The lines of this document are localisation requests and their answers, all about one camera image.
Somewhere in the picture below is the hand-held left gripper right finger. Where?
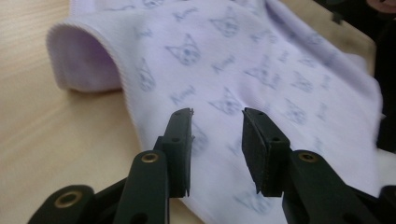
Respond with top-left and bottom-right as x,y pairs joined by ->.
241,106 -> 381,224

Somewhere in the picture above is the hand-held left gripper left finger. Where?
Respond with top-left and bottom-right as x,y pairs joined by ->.
113,107 -> 195,224

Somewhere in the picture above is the lavender printed garment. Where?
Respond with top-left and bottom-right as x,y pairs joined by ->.
46,0 -> 396,224

